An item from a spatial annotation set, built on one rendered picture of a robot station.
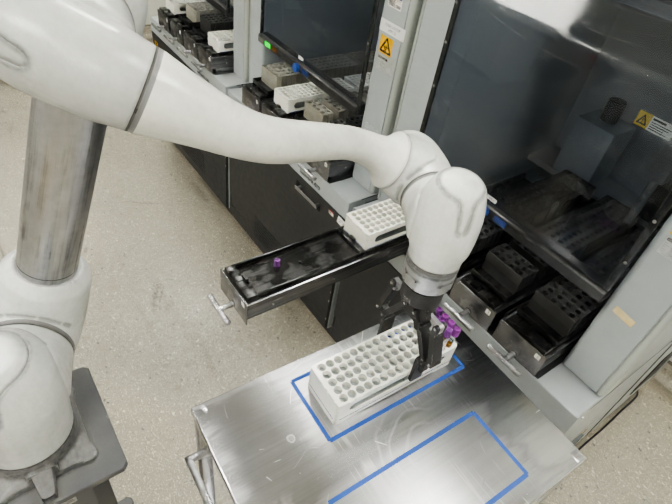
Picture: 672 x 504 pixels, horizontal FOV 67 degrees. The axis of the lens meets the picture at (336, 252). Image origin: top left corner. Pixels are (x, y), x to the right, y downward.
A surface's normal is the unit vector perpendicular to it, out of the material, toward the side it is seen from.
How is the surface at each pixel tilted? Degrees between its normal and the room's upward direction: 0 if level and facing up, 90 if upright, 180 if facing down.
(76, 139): 96
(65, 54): 65
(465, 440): 0
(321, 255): 0
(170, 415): 0
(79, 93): 93
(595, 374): 90
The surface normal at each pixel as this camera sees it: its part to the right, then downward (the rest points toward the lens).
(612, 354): -0.81, 0.31
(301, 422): 0.13, -0.73
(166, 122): 0.30, 0.76
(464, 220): 0.16, 0.56
